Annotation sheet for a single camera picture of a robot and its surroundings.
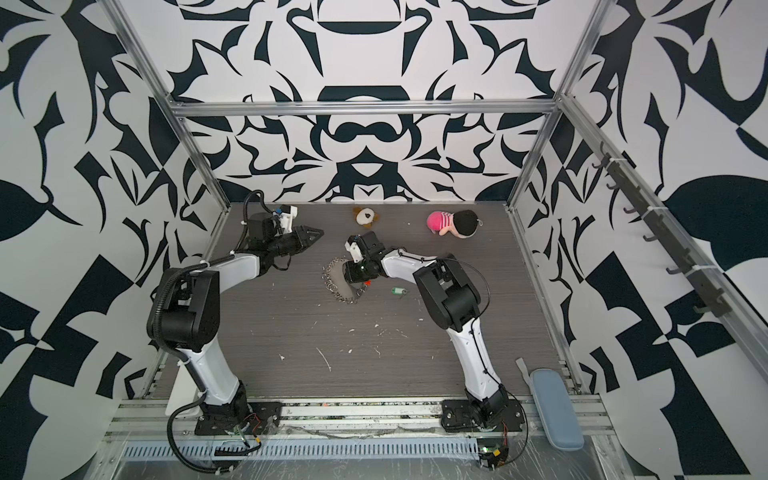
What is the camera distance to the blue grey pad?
70 cm

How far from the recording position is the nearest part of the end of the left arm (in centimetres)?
78

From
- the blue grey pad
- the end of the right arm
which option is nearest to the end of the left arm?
the end of the right arm

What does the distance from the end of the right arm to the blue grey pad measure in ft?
1.64

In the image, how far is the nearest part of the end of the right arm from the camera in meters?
0.79

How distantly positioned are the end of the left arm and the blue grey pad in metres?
A: 0.72

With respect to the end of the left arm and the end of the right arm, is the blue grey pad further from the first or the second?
the end of the left arm
